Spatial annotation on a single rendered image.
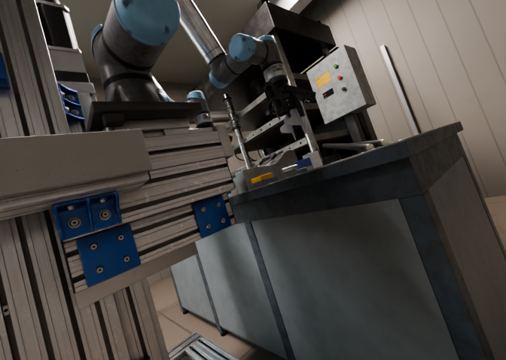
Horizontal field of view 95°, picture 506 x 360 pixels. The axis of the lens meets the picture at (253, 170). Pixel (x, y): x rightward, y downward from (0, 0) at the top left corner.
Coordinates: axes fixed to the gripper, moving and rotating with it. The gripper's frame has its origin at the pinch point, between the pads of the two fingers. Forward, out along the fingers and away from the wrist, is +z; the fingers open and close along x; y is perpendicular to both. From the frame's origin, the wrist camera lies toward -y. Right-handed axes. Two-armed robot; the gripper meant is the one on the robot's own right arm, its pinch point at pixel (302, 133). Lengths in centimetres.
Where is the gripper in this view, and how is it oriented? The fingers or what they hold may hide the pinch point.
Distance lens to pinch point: 81.8
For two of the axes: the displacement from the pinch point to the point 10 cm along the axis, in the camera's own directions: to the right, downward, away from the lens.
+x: 1.9, -1.4, -9.7
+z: 3.1, 9.5, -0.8
